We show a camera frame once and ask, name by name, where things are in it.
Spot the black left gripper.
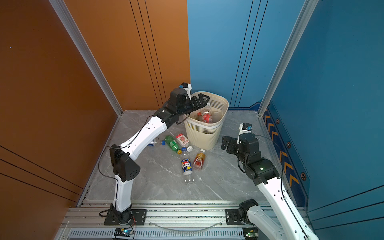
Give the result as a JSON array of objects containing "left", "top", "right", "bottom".
[{"left": 176, "top": 93, "right": 209, "bottom": 119}]

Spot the orange red label bottle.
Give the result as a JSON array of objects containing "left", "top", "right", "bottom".
[{"left": 193, "top": 149, "right": 206, "bottom": 170}]

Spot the bottle with watermelon label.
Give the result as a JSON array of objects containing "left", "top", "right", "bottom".
[{"left": 176, "top": 134, "right": 193, "bottom": 153}]

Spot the small green soda bottle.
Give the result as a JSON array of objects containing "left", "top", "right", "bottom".
[{"left": 165, "top": 135, "right": 182, "bottom": 155}]

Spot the Pepsi label clear bottle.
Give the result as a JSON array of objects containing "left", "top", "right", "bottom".
[{"left": 181, "top": 147, "right": 195, "bottom": 184}]

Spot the small clear bottle blue label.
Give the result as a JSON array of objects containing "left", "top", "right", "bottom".
[{"left": 148, "top": 138, "right": 166, "bottom": 147}]

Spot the red Qoo drink bottle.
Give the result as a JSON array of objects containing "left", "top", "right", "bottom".
[{"left": 202, "top": 103, "right": 213, "bottom": 124}]

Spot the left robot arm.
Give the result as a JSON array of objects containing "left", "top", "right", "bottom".
[{"left": 105, "top": 84, "right": 210, "bottom": 226}]

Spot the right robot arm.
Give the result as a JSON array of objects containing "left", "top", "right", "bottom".
[{"left": 221, "top": 133, "right": 318, "bottom": 240}]

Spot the cream plastic waste bin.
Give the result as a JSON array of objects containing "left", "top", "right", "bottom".
[{"left": 184, "top": 91, "right": 229, "bottom": 150}]

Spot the right green circuit board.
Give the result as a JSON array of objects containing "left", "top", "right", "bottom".
[{"left": 243, "top": 228, "right": 259, "bottom": 240}]

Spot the green circuit board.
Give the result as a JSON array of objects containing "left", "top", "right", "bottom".
[
  {"left": 113, "top": 228, "right": 135, "bottom": 240},
  {"left": 243, "top": 228, "right": 259, "bottom": 240}
]

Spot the left green circuit board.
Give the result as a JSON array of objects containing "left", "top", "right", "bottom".
[{"left": 113, "top": 228, "right": 135, "bottom": 240}]

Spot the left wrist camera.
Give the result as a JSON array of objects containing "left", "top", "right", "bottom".
[{"left": 179, "top": 83, "right": 192, "bottom": 99}]

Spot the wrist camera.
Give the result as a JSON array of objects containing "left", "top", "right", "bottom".
[
  {"left": 179, "top": 83, "right": 192, "bottom": 99},
  {"left": 237, "top": 123, "right": 252, "bottom": 143}
]

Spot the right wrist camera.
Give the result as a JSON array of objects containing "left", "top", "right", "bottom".
[{"left": 237, "top": 123, "right": 252, "bottom": 143}]

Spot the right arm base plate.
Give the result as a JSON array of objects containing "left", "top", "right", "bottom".
[{"left": 225, "top": 209, "right": 250, "bottom": 226}]

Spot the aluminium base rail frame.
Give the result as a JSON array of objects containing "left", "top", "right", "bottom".
[{"left": 55, "top": 200, "right": 267, "bottom": 240}]

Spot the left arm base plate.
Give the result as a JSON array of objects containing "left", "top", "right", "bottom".
[{"left": 104, "top": 209, "right": 147, "bottom": 226}]

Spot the right aluminium corner post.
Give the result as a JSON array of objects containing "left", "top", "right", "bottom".
[{"left": 258, "top": 0, "right": 319, "bottom": 117}]

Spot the aluminium corner post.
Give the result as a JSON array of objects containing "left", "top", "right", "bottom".
[
  {"left": 49, "top": 0, "right": 123, "bottom": 117},
  {"left": 258, "top": 0, "right": 319, "bottom": 117}
]

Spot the left aluminium corner post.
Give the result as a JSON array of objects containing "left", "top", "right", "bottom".
[{"left": 49, "top": 0, "right": 123, "bottom": 117}]

